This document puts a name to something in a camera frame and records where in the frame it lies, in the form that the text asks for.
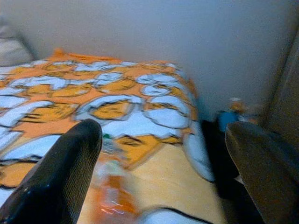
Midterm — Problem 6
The yellow egg print blanket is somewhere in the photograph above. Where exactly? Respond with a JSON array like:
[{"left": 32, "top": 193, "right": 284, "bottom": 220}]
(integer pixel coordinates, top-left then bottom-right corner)
[{"left": 0, "top": 48, "right": 220, "bottom": 224}]

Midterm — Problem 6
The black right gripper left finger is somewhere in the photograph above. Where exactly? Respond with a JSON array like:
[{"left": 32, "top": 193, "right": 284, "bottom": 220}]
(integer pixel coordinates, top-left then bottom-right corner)
[{"left": 0, "top": 118, "right": 104, "bottom": 224}]

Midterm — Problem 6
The blue orange toy figure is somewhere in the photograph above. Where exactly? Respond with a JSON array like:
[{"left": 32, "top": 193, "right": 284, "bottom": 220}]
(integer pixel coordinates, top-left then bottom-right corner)
[{"left": 217, "top": 97, "right": 260, "bottom": 131}]

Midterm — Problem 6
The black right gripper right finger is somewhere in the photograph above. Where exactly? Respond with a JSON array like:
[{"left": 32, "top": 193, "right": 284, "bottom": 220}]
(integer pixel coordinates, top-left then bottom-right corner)
[{"left": 225, "top": 122, "right": 299, "bottom": 224}]

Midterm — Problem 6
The beige plush toy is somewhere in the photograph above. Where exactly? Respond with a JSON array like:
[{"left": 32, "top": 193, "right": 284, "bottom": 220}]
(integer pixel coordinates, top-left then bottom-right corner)
[{"left": 0, "top": 16, "right": 36, "bottom": 67}]

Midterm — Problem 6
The clear orange label plastic bottle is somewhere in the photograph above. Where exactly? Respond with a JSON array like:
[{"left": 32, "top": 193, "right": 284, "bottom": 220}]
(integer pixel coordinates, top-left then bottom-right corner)
[{"left": 93, "top": 133, "right": 142, "bottom": 217}]

